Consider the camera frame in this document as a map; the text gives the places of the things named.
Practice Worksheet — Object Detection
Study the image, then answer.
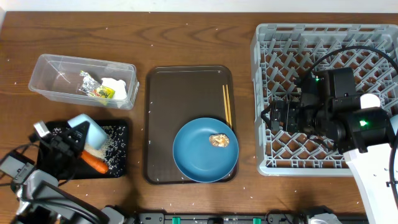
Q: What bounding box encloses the light blue rice bowl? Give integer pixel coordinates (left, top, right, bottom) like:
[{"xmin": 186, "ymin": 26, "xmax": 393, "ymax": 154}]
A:
[{"xmin": 67, "ymin": 114, "xmax": 108, "ymax": 150}]

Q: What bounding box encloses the orange carrot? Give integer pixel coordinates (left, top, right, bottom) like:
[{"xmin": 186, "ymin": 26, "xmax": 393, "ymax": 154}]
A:
[{"xmin": 81, "ymin": 151, "xmax": 109, "ymax": 174}]

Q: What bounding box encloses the wooden chopstick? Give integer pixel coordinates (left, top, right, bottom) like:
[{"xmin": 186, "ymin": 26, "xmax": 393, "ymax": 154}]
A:
[
  {"xmin": 222, "ymin": 85, "xmax": 230, "ymax": 126},
  {"xmin": 225, "ymin": 85, "xmax": 233, "ymax": 129}
]

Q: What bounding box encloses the dried mushroom piece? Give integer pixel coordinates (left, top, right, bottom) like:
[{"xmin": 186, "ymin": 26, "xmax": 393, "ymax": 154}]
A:
[{"xmin": 209, "ymin": 134, "xmax": 229, "ymax": 147}]

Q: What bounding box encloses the foil snack wrapper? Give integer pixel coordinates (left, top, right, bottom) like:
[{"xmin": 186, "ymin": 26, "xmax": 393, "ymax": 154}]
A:
[{"xmin": 79, "ymin": 71, "xmax": 115, "ymax": 99}]

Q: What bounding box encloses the white tissue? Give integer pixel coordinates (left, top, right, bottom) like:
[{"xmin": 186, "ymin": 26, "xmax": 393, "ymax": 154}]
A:
[{"xmin": 101, "ymin": 78, "xmax": 127, "ymax": 100}]

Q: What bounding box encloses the dark blue plate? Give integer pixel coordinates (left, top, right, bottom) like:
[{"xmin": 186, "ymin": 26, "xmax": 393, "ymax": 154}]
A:
[{"xmin": 172, "ymin": 118, "xmax": 239, "ymax": 183}]

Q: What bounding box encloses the pink plastic cup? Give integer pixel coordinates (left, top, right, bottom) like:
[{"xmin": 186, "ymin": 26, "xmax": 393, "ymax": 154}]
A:
[{"xmin": 360, "ymin": 93, "xmax": 381, "ymax": 109}]

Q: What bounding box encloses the light blue plastic cup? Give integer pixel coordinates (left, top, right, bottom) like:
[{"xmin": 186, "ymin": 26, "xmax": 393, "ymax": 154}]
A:
[{"xmin": 390, "ymin": 115, "xmax": 398, "ymax": 134}]

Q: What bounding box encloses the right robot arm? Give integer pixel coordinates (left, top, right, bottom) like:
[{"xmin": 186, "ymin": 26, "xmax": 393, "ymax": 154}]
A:
[{"xmin": 261, "ymin": 67, "xmax": 397, "ymax": 223}]

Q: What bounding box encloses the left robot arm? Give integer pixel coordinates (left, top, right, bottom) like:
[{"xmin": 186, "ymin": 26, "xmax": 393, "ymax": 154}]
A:
[{"xmin": 1, "ymin": 121, "xmax": 127, "ymax": 223}]

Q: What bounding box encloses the grey dishwasher rack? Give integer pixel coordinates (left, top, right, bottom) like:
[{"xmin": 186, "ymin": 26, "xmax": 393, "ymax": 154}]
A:
[{"xmin": 251, "ymin": 24, "xmax": 397, "ymax": 177}]

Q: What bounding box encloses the spilled white rice pile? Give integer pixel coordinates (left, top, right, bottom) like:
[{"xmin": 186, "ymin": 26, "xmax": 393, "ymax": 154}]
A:
[{"xmin": 85, "ymin": 125, "xmax": 128, "ymax": 177}]

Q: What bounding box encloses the black plastic bin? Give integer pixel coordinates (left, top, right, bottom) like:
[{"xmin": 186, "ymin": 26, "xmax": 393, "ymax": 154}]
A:
[{"xmin": 57, "ymin": 119, "xmax": 129, "ymax": 180}]

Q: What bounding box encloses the clear plastic bin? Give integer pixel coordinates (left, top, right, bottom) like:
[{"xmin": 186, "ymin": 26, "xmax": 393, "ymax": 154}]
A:
[{"xmin": 29, "ymin": 54, "xmax": 139, "ymax": 110}]

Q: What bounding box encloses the brown serving tray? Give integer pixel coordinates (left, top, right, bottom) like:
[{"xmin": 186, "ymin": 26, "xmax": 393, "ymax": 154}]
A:
[{"xmin": 144, "ymin": 65, "xmax": 236, "ymax": 184}]

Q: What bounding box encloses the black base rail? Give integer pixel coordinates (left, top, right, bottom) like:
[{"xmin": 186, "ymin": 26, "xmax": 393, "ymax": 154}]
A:
[{"xmin": 102, "ymin": 203, "xmax": 373, "ymax": 224}]

